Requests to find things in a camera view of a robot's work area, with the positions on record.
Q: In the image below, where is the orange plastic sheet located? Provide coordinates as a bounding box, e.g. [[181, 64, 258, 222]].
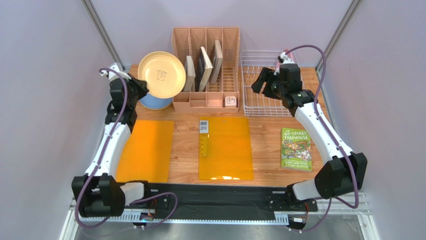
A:
[[115, 119, 174, 183], [198, 116, 254, 181]]

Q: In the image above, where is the green treehouse book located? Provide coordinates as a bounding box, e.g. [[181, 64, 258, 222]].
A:
[[280, 127, 312, 172]]

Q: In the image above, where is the right book grey cover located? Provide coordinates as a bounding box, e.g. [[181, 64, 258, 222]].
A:
[[210, 40, 223, 84]]

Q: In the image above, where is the white power adapter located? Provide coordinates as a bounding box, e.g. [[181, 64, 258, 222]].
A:
[[224, 96, 238, 108]]

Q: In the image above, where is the left orange plastic sheet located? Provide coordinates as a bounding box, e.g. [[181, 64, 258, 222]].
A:
[[115, 119, 174, 183]]

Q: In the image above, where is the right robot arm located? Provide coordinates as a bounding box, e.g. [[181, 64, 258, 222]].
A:
[[251, 63, 368, 202]]

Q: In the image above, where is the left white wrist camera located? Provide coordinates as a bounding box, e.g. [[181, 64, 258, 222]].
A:
[[99, 62, 131, 81]]

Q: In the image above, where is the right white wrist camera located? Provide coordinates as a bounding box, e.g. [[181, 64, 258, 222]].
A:
[[277, 52, 295, 66]]

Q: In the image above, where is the pink plate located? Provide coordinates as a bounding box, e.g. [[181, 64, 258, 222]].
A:
[[276, 51, 296, 69]]

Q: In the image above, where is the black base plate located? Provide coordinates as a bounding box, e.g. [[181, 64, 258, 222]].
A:
[[128, 183, 318, 221]]

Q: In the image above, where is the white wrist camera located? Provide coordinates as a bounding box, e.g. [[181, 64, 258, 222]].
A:
[[277, 52, 295, 66], [99, 62, 131, 81]]

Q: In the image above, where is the left book blue cover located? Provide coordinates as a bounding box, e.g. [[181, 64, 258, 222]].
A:
[[182, 55, 196, 92]]

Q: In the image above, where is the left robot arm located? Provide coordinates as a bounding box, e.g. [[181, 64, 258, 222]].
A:
[[71, 74, 149, 218]]

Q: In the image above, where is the centre orange plastic sheet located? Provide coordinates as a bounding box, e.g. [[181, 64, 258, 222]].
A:
[[198, 116, 254, 181]]

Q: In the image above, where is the middle book black cover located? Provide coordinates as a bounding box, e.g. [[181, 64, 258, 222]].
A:
[[195, 46, 213, 92]]

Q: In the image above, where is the aluminium rail frame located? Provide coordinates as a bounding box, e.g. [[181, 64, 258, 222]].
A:
[[80, 184, 379, 240]]

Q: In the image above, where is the pink plastic file organizer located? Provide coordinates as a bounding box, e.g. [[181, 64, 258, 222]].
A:
[[171, 26, 240, 113]]

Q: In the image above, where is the blue plate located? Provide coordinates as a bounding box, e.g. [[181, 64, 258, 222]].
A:
[[139, 93, 173, 110]]

